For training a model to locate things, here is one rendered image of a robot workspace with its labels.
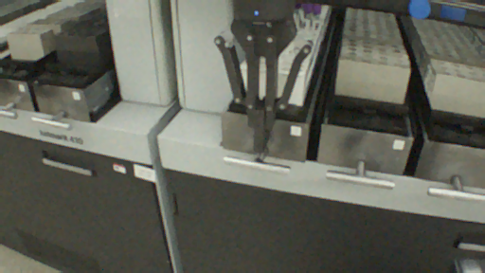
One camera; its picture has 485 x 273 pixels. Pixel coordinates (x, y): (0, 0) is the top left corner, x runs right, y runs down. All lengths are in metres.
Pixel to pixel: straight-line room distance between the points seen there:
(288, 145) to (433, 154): 0.22
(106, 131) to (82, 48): 0.17
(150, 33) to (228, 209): 0.35
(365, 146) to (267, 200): 0.20
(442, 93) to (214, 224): 0.48
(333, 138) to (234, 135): 0.15
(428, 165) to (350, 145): 0.13
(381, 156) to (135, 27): 0.47
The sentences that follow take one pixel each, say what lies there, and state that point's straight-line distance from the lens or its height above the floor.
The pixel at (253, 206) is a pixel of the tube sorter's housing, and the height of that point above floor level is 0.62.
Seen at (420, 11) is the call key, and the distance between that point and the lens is 0.54.
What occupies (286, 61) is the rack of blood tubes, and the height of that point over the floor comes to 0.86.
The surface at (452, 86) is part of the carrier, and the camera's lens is 0.61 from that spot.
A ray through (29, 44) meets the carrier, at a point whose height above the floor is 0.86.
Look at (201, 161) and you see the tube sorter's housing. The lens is 0.64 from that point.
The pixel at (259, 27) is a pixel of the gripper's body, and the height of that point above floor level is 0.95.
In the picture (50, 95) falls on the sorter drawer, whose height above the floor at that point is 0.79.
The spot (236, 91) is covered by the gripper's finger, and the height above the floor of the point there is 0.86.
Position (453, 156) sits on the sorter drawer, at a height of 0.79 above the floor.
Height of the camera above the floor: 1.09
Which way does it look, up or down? 33 degrees down
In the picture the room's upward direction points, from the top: straight up
